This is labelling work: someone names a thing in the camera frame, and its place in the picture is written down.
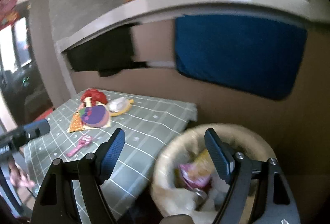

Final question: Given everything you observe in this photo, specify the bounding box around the small pink wrapper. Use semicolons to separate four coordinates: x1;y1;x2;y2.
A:
67;135;95;157

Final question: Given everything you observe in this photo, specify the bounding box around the person's left hand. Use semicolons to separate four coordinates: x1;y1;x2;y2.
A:
9;159;35;188

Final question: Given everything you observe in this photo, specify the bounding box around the red wrapper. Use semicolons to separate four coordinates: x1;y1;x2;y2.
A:
81;88;107;106

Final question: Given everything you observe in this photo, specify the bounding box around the white tissue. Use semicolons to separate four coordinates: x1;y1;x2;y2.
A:
109;97;129;112

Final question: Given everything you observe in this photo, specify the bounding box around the blue hanging towel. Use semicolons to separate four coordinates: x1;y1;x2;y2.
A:
174;14;308;101

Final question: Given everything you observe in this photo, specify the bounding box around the black hanging cloth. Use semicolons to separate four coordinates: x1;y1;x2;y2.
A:
66;24;149;77

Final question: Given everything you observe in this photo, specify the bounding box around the green checked tablecloth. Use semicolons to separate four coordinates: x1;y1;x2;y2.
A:
24;90;198;224

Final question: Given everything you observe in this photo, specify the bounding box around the yellow wrapper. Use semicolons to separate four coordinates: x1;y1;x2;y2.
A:
110;99;135;117

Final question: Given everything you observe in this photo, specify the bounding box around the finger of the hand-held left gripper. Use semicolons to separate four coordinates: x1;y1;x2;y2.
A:
10;119;51;140

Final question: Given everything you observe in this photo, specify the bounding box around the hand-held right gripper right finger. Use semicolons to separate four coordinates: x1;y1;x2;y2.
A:
204;128;302;224

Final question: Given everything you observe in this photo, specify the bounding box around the bin with yellow bag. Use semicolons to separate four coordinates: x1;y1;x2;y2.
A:
151;123;277;217

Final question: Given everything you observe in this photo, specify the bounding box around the purple colourful snack packet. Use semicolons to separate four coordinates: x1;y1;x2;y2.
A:
80;105;110;128

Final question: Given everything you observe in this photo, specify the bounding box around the orange snack packet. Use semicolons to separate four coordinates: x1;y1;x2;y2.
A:
67;113;86;133

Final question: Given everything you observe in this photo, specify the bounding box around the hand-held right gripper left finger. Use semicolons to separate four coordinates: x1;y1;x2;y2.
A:
30;128;126;224

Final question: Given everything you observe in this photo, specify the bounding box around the pink purple snack packet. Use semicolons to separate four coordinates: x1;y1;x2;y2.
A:
179;162;215;189

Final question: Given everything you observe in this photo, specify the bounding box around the yellow snack packet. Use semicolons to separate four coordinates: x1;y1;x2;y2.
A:
193;150;211;168

